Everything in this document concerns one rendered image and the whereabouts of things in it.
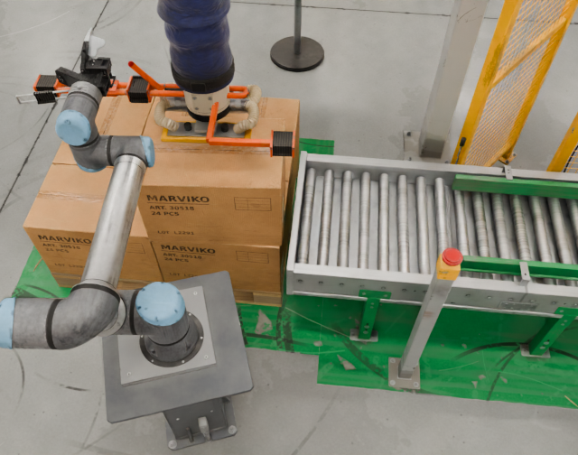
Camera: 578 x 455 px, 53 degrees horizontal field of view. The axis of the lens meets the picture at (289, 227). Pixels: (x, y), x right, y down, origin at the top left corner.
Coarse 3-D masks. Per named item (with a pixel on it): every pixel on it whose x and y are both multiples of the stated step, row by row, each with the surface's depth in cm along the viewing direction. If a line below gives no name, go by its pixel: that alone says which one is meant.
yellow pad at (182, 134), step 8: (184, 128) 218; (192, 128) 220; (224, 128) 217; (232, 128) 220; (168, 136) 218; (176, 136) 218; (184, 136) 218; (192, 136) 218; (200, 136) 218; (216, 136) 217; (224, 136) 217; (232, 136) 217; (240, 136) 217; (248, 136) 218
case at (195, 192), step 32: (160, 128) 247; (256, 128) 247; (160, 160) 236; (192, 160) 236; (224, 160) 236; (256, 160) 236; (160, 192) 232; (192, 192) 231; (224, 192) 231; (256, 192) 230; (160, 224) 249; (192, 224) 249; (224, 224) 248; (256, 224) 247
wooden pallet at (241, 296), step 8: (296, 168) 342; (296, 176) 354; (288, 232) 313; (56, 280) 304; (64, 280) 303; (72, 280) 302; (80, 280) 302; (120, 280) 297; (128, 280) 296; (136, 280) 296; (120, 288) 307; (128, 288) 307; (136, 288) 307; (232, 288) 293; (240, 296) 304; (248, 296) 304; (256, 296) 296; (264, 296) 295; (272, 296) 295; (280, 296) 294; (264, 304) 302; (272, 304) 302; (280, 304) 301
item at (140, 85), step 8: (128, 80) 216; (136, 80) 217; (144, 80) 217; (128, 88) 214; (136, 88) 215; (144, 88) 215; (152, 88) 218; (128, 96) 215; (136, 96) 214; (144, 96) 213
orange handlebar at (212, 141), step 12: (120, 84) 218; (168, 84) 217; (108, 96) 217; (156, 96) 216; (168, 96) 215; (180, 96) 215; (228, 96) 214; (240, 96) 214; (216, 108) 209; (216, 144) 201; (228, 144) 200; (240, 144) 200; (252, 144) 200; (264, 144) 200
